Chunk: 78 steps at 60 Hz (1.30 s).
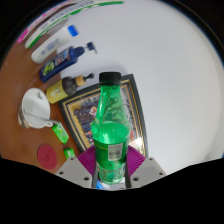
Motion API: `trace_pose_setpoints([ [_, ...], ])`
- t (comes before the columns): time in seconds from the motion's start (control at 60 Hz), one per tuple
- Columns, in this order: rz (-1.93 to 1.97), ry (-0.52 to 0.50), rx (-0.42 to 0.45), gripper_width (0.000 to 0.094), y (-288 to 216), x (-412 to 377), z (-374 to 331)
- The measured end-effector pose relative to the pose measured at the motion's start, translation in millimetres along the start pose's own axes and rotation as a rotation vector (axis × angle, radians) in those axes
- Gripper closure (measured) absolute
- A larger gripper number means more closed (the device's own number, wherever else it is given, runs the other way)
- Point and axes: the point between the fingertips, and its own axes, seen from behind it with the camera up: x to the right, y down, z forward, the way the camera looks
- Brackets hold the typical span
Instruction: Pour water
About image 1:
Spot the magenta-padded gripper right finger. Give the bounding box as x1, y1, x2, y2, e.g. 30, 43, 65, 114
124, 145, 167, 189

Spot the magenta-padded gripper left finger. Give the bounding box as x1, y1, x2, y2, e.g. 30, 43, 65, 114
54, 145, 100, 189

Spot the green plastic drink bottle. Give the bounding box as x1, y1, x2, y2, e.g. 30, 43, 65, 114
90, 71, 132, 185

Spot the small green box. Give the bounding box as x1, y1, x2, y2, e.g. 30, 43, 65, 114
51, 121, 70, 145
63, 147, 76, 160

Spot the flat round red coaster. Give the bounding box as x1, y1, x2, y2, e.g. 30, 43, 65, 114
36, 143, 58, 171

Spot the framed group photo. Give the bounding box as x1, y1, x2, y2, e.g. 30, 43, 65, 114
58, 73, 149, 158

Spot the patterned ceramic mug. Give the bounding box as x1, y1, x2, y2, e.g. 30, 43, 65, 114
17, 87, 54, 130

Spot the brown pump bottle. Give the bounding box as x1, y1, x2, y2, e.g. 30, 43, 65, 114
45, 73, 95, 105

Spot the dark blue pump bottle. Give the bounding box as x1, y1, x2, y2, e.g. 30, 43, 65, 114
38, 41, 98, 84

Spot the white lotion bottle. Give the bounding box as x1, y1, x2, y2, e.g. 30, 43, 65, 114
30, 24, 80, 65

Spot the green and white long box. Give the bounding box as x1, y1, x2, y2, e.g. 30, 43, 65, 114
24, 0, 124, 49

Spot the pink and white long box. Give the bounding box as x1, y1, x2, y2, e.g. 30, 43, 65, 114
16, 0, 78, 44

